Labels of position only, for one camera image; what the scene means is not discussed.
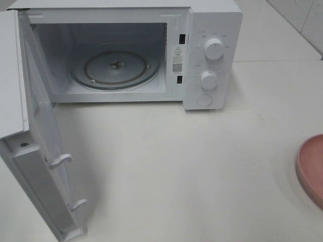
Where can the round white door button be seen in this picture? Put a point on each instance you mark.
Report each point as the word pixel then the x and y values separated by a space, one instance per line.
pixel 204 100

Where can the white microwave knob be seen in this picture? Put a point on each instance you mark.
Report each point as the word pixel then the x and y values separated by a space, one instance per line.
pixel 213 48
pixel 208 80

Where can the white microwave door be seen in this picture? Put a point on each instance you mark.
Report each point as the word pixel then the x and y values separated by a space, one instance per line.
pixel 30 141

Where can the pink plate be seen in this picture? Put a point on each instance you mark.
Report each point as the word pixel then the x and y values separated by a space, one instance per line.
pixel 309 168

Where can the glass microwave turntable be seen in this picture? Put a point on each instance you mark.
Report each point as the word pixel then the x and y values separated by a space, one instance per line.
pixel 114 65

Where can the white microwave oven body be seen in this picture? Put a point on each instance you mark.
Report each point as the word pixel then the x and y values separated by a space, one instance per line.
pixel 177 28

